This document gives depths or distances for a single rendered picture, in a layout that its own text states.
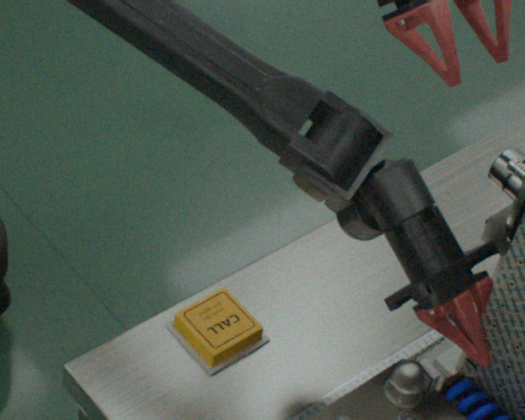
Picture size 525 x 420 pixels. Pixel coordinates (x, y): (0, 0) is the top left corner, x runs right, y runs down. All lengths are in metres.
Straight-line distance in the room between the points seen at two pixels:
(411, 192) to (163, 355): 0.35
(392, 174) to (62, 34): 2.05
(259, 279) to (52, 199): 1.35
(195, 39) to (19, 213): 1.58
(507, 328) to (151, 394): 0.38
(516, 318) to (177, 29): 0.40
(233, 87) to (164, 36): 0.08
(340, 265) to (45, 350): 1.11
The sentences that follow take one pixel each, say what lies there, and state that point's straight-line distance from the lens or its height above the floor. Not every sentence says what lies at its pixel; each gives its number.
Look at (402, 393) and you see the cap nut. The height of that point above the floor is 1.05.
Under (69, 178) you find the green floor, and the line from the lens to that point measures 2.78.
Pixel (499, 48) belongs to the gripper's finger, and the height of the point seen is 1.30.
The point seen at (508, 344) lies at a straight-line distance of 1.16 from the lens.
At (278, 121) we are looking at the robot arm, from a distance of 1.15.
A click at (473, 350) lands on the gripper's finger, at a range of 1.20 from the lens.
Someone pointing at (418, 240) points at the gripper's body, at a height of 1.15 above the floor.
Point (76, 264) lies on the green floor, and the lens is 2.61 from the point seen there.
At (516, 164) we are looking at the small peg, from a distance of 1.13.
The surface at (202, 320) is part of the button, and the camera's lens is 1.35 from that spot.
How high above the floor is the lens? 1.98
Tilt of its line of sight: 48 degrees down
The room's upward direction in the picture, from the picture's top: 10 degrees clockwise
